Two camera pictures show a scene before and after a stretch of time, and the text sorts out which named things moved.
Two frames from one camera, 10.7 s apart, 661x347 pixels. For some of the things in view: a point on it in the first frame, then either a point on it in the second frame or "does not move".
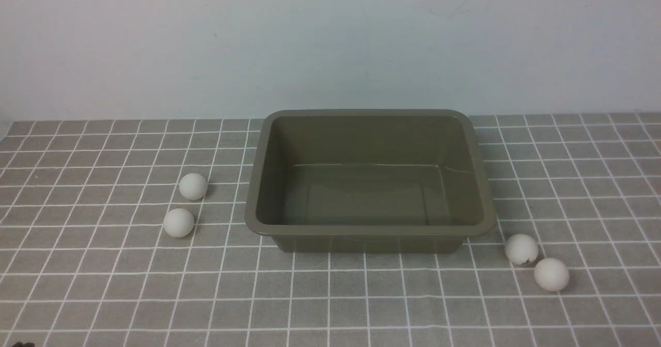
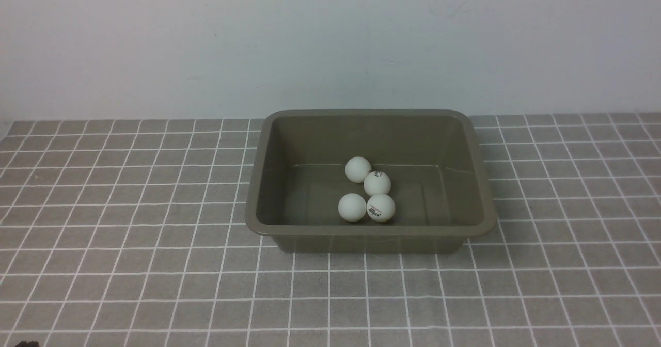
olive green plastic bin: (368, 181) does not move
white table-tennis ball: (178, 222) to (351, 207)
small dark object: (21, 344) does not move
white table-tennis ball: (551, 274) to (381, 207)
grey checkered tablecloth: (85, 260) does not move
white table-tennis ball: (520, 248) to (377, 182)
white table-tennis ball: (193, 186) to (357, 168)
